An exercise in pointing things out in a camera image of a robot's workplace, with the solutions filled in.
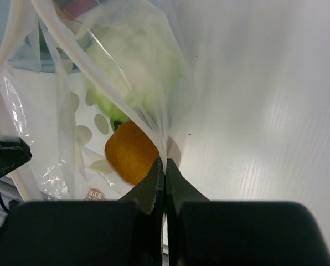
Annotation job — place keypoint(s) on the green toy watermelon ball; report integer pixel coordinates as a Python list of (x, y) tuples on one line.
[(117, 118)]

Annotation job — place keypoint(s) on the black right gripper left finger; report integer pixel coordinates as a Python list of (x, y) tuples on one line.
[(123, 232)]

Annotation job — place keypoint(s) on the clear zip top bag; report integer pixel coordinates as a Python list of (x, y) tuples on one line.
[(64, 116)]

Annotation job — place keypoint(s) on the brown toy kiwi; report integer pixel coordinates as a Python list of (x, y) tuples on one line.
[(131, 153)]

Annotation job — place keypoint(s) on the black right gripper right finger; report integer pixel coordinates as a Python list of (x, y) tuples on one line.
[(205, 232)]

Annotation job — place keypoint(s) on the toy cabbage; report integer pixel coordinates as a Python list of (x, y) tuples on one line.
[(140, 62)]

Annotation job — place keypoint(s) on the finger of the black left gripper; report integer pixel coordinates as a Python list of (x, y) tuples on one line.
[(13, 154)]

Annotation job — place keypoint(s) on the blue plastic tray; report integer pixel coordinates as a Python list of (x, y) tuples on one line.
[(21, 38)]

